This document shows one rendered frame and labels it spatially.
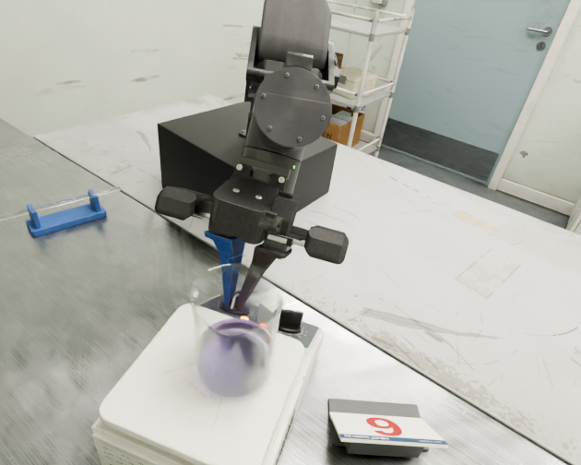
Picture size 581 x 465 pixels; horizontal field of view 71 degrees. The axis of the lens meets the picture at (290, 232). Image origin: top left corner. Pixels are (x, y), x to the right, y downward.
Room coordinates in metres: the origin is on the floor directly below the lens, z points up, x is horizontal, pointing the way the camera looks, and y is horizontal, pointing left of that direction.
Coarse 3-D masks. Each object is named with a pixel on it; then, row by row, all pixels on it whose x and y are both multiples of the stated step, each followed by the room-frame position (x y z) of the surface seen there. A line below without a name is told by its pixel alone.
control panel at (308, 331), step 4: (304, 324) 0.30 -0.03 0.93; (308, 324) 0.30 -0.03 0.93; (304, 328) 0.29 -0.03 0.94; (308, 328) 0.29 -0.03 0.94; (312, 328) 0.29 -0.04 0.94; (316, 328) 0.30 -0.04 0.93; (280, 332) 0.26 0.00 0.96; (284, 332) 0.27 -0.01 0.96; (300, 332) 0.28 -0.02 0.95; (304, 332) 0.28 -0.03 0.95; (308, 332) 0.28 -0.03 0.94; (312, 332) 0.28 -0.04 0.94; (288, 336) 0.26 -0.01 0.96; (292, 336) 0.26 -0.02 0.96; (296, 336) 0.26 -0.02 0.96; (300, 336) 0.27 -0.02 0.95; (304, 336) 0.27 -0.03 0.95; (308, 336) 0.27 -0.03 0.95; (312, 336) 0.27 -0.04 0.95; (300, 340) 0.26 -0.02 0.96; (304, 340) 0.26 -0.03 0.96; (308, 340) 0.26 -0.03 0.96; (304, 344) 0.25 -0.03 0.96; (308, 344) 0.25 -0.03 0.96
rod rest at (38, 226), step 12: (96, 204) 0.49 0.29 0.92; (36, 216) 0.43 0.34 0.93; (48, 216) 0.46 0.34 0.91; (60, 216) 0.46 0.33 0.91; (72, 216) 0.47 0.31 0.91; (84, 216) 0.47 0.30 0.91; (96, 216) 0.48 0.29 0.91; (36, 228) 0.43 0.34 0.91; (48, 228) 0.43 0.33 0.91; (60, 228) 0.44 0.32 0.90
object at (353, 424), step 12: (348, 420) 0.21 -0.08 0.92; (360, 420) 0.21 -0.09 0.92; (372, 420) 0.21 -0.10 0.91; (384, 420) 0.22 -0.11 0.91; (396, 420) 0.22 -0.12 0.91; (408, 420) 0.22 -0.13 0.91; (420, 420) 0.22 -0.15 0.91; (348, 432) 0.19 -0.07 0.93; (360, 432) 0.19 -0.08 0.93; (372, 432) 0.19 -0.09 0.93; (384, 432) 0.19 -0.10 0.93; (396, 432) 0.20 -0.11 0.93; (408, 432) 0.20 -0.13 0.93; (420, 432) 0.20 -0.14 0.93; (432, 432) 0.20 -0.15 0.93
